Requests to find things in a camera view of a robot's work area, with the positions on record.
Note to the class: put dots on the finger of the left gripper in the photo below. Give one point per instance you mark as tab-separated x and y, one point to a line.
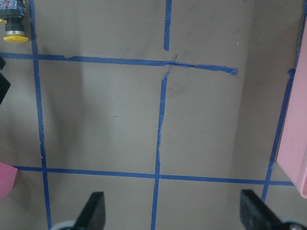
4	83

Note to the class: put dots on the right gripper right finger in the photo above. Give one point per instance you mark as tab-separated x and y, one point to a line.
255	214

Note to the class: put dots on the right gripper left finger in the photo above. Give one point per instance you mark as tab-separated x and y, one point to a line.
93	214

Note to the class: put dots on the yellow push button switch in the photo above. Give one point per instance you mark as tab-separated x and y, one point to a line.
12	13

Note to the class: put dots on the pink plastic bin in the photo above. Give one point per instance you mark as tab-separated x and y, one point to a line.
292	154

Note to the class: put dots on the pink cube centre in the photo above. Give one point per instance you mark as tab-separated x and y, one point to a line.
7	178

